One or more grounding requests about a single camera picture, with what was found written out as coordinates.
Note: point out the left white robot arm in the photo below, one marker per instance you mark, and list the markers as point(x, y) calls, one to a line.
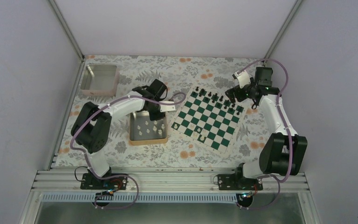
point(92, 127)

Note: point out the yellow rimmed metal tray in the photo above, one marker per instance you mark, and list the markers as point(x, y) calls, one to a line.
point(143, 131)

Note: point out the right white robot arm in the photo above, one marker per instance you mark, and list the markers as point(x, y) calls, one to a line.
point(284, 151)

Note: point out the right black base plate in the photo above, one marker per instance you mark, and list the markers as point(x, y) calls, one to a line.
point(228, 182)

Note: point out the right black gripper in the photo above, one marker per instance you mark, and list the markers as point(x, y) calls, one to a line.
point(231, 95)

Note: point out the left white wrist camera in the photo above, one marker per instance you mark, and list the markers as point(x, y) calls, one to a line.
point(167, 106)

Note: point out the pink rimmed metal tray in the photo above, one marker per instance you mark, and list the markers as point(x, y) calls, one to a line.
point(100, 80)

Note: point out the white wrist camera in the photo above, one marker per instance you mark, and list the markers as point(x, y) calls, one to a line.
point(167, 106)
point(242, 77)

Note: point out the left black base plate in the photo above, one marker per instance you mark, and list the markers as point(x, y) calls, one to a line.
point(90, 182)

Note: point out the floral table cloth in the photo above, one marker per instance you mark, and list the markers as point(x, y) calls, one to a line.
point(179, 74)

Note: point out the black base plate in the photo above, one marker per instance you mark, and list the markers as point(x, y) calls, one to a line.
point(228, 182)
point(90, 182)

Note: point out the aluminium mounting rail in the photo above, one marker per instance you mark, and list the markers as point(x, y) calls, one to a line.
point(150, 180)

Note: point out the green white chess board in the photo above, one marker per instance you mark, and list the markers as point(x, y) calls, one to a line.
point(213, 112)

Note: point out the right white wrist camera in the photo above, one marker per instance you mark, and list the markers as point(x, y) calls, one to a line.
point(242, 77)

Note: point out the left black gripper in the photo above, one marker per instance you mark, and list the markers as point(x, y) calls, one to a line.
point(153, 117)

